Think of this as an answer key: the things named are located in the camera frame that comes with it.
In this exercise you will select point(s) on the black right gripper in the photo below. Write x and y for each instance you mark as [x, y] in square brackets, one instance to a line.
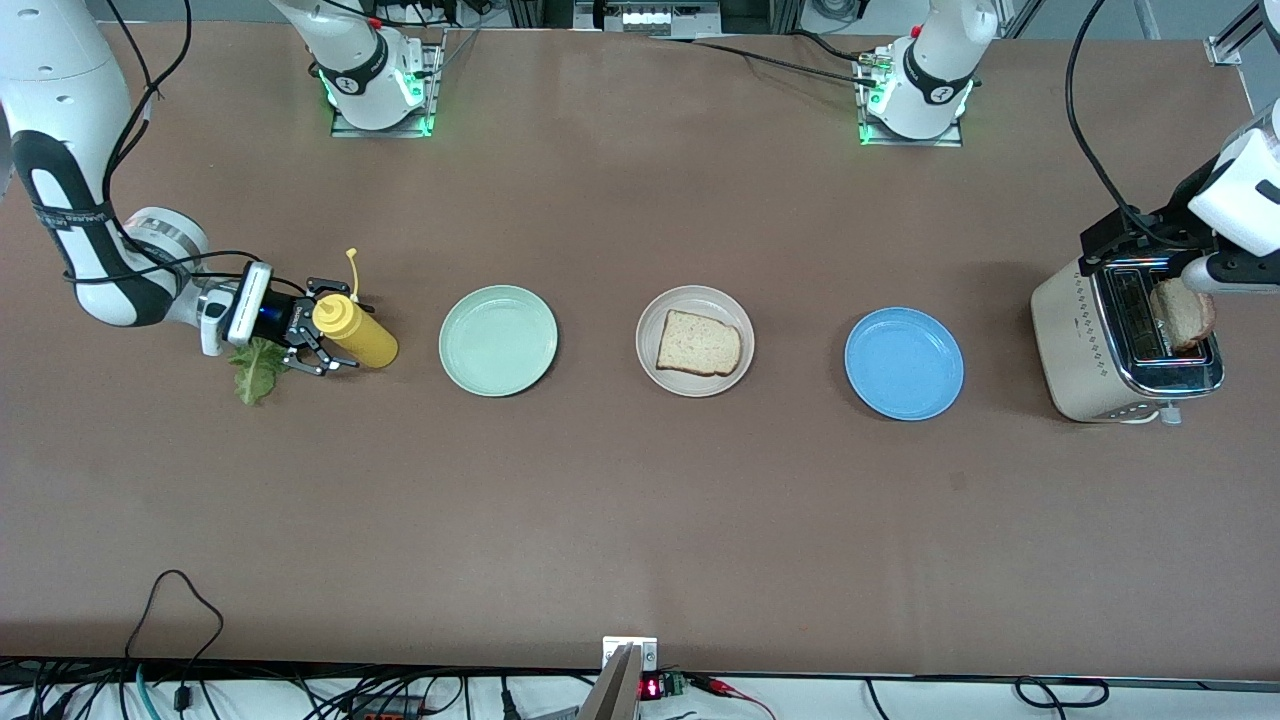
[290, 322]

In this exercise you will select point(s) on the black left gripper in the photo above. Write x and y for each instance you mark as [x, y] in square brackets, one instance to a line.
[1110, 238]

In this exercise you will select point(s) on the yellow mustard squeeze bottle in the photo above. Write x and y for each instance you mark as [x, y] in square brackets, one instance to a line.
[365, 345]

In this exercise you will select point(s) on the green lettuce leaf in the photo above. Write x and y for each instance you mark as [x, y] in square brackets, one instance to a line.
[255, 380]

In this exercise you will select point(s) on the toasted bread slice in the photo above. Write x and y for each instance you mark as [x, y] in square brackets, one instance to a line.
[700, 345]
[1185, 320]

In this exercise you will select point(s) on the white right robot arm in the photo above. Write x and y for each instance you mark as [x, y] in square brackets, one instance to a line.
[60, 80]

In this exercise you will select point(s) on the pale green plate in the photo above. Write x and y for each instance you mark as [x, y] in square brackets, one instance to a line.
[498, 340]

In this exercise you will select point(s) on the blue plate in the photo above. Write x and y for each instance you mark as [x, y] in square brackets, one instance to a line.
[905, 365]

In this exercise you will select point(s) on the beige plate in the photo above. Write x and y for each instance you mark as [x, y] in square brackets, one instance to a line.
[645, 340]

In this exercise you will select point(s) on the beige chrome toaster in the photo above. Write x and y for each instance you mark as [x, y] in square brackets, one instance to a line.
[1085, 350]

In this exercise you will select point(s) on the device with white lights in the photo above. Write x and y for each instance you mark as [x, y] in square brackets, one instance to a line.
[645, 18]

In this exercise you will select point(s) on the circuit board with red display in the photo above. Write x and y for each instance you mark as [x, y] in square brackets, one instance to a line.
[652, 688]

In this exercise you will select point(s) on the red clip lead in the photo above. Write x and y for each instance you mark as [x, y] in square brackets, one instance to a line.
[715, 684]

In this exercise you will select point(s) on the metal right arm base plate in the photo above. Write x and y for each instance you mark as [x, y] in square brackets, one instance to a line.
[345, 130]

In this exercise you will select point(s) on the aluminium frame profile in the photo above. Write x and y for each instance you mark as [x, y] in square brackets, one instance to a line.
[1225, 50]

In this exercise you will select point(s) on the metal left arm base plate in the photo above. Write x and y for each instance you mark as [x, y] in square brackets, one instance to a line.
[880, 142]

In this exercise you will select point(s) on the grey metal camera bracket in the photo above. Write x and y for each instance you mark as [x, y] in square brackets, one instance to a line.
[615, 690]

